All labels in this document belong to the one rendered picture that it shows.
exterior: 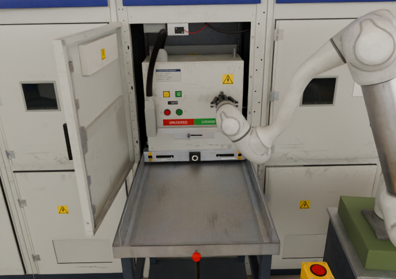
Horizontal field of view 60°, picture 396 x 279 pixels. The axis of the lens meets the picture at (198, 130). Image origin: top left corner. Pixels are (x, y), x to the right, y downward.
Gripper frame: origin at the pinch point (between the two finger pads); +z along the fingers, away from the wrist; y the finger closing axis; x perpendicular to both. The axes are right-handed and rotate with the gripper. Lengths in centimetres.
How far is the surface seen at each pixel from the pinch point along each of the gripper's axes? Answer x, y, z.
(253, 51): 20.1, 15.6, 7.5
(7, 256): -101, -130, 6
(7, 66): 16, -104, 6
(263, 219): -38, 13, -47
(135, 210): -38, -40, -39
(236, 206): -38, 3, -37
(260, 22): 33.6, 18.3, 7.1
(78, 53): 28, -55, -38
